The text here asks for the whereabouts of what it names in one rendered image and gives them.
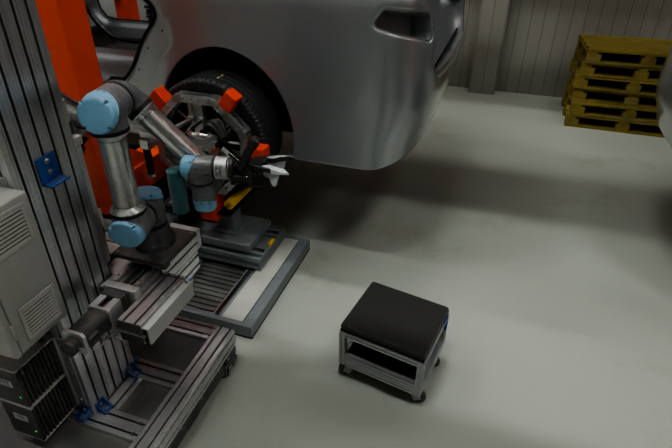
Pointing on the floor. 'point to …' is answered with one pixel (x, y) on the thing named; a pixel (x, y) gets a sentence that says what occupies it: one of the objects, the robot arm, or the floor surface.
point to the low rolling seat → (393, 338)
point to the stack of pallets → (614, 82)
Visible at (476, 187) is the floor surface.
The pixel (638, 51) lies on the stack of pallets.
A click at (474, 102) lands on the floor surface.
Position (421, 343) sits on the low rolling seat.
